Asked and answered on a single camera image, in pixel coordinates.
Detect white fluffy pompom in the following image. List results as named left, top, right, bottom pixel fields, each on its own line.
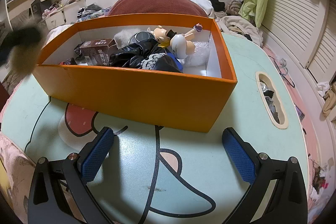
left=114, top=30, right=137, bottom=47

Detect small black toy car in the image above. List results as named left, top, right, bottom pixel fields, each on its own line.
left=74, top=43, right=86, bottom=56

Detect beige crumpled garment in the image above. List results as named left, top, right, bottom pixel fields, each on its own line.
left=219, top=15, right=263, bottom=46

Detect bubble wrap bundle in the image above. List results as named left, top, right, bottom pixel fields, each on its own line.
left=184, top=39, right=212, bottom=67

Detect orange cardboard box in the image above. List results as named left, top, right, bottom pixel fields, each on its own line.
left=34, top=13, right=238, bottom=133

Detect white drawer unit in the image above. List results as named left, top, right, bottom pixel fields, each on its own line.
left=43, top=0, right=87, bottom=28

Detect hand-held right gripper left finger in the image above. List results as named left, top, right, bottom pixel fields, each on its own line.
left=28, top=126, right=115, bottom=224

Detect black glossy lace-trimmed pouch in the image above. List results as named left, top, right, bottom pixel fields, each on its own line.
left=109, top=38, right=184, bottom=73

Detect brown drink carton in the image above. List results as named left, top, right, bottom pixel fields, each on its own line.
left=79, top=38, right=117, bottom=66

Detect red-brown corduroy pillow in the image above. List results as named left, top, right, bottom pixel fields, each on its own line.
left=108, top=0, right=208, bottom=20

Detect white louvered closet doors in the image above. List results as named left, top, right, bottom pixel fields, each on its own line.
left=262, top=0, right=336, bottom=85

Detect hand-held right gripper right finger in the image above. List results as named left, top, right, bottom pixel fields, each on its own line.
left=222, top=127, right=309, bottom=224

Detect clear lens headlamp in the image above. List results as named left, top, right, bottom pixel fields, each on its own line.
left=129, top=31, right=158, bottom=46

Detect toy figurine with top hat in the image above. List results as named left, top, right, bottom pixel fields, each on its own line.
left=147, top=23, right=203, bottom=43

